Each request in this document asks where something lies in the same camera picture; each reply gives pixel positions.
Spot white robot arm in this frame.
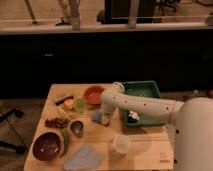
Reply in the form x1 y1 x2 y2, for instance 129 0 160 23
101 82 213 171

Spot small grey-green cup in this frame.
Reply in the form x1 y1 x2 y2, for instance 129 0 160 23
70 120 84 138

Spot white cup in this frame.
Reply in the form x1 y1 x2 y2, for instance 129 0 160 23
112 135 132 155

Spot orange bowl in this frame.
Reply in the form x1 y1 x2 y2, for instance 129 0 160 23
83 85 104 105

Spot blue sponge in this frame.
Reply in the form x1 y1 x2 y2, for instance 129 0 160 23
92 111 102 123

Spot dark eggplant toy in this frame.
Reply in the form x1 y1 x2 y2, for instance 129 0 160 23
54 95 73 105

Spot green plastic tray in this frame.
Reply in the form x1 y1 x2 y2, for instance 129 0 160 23
123 80 164 128

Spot white utensil in tray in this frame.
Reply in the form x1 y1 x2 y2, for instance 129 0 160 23
128 111 140 121

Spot orange toy fruit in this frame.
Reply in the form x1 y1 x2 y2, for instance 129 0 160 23
64 99 74 110

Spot dark purple bowl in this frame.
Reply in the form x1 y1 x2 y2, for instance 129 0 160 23
32 132 61 161

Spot green pea pod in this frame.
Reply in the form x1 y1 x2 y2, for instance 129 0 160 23
60 128 69 157

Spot light blue cloth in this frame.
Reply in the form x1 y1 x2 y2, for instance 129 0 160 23
63 144 102 171

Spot black chair base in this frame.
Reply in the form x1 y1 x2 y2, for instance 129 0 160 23
0 108 27 155

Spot green round toy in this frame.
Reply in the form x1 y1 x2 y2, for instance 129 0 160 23
73 98 86 113

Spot yellow corn toy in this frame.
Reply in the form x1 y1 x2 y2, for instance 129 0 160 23
56 107 71 119

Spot dark red grapes toy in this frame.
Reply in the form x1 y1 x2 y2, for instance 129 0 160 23
45 117 69 129

